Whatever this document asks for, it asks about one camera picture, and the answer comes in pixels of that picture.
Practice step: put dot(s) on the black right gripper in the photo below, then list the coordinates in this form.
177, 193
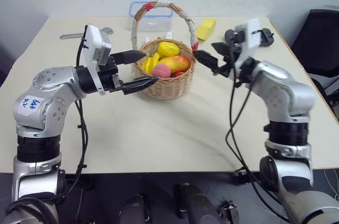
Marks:
227, 66

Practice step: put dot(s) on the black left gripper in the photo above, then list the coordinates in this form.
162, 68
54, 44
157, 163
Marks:
110, 71

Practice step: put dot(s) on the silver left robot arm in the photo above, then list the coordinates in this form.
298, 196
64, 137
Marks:
53, 86

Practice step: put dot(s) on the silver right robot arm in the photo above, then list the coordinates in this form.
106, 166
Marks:
286, 89

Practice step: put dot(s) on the yellow banana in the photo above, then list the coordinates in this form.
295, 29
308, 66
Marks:
149, 63

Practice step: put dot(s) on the yellow sponge block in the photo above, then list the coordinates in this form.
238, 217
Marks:
205, 29

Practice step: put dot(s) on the pink peach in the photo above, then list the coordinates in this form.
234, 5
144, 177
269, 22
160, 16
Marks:
161, 71

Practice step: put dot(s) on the yellow red mango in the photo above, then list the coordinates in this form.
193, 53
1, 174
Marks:
176, 63

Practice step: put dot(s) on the yellow lemon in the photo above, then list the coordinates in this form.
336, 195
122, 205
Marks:
168, 49

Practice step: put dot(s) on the small red fruit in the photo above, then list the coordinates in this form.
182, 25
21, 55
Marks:
178, 74

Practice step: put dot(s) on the clear blue-rimmed plastic container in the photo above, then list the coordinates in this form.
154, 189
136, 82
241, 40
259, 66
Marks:
153, 22

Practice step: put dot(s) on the black device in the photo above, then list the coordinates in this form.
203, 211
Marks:
266, 37

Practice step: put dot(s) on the silver metal bar tool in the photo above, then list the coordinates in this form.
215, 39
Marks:
70, 35

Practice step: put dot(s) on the black chair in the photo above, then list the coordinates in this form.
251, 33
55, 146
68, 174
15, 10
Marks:
323, 36

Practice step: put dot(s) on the small dark rounded shape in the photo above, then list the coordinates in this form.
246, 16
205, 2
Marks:
135, 210

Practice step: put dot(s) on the large dark rounded shape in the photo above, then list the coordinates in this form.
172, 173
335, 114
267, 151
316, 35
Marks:
196, 202

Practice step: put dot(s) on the dark boxy shape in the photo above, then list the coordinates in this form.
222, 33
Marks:
230, 212

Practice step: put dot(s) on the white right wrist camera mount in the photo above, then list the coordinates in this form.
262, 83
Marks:
250, 38

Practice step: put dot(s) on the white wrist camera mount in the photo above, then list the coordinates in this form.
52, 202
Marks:
95, 41
250, 38

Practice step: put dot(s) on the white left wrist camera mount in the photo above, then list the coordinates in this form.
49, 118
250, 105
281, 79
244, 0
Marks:
95, 41

